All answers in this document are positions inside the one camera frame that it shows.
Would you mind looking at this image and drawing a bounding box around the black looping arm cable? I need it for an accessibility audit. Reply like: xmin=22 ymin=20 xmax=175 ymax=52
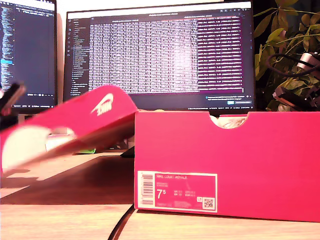
xmin=266 ymin=52 xmax=320 ymax=77

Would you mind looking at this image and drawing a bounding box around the red Nike shoebox with lid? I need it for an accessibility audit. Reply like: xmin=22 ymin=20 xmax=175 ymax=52
xmin=0 ymin=84 xmax=320 ymax=223

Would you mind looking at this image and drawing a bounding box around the pale grey camera box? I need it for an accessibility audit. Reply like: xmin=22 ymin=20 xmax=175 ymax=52
xmin=296 ymin=51 xmax=317 ymax=72

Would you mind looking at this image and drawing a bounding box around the black cable on table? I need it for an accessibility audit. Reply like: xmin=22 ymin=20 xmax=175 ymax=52
xmin=107 ymin=205 xmax=137 ymax=240

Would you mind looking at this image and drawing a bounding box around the white wrapping paper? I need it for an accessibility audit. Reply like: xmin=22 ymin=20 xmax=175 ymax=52
xmin=211 ymin=116 xmax=248 ymax=130

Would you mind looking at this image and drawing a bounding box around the green leafy houseplant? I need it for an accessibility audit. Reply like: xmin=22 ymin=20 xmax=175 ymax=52
xmin=252 ymin=0 xmax=320 ymax=113

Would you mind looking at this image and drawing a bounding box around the smaller dark computer monitor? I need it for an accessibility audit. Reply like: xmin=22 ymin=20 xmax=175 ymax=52
xmin=0 ymin=0 xmax=58 ymax=110

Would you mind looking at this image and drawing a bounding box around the large wide computer monitor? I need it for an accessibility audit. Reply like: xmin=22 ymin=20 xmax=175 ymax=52
xmin=62 ymin=1 xmax=257 ymax=159

